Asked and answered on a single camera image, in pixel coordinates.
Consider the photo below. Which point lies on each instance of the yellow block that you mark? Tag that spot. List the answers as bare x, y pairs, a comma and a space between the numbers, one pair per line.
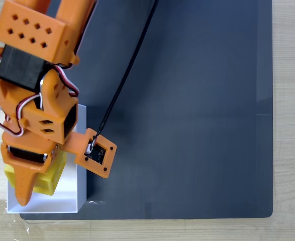
49, 180

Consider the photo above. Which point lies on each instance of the white open box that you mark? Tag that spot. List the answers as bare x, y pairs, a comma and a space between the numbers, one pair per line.
68, 195

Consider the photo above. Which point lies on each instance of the dark grey textured mat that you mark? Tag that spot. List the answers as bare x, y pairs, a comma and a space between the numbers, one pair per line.
187, 100

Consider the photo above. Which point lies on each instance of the orange camera mount with board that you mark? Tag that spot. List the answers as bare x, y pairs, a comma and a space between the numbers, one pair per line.
99, 157

